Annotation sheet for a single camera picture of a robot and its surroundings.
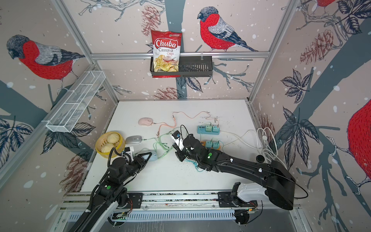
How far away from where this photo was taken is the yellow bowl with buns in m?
0.88

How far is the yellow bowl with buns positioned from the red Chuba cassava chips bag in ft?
1.68

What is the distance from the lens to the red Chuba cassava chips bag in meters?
0.84
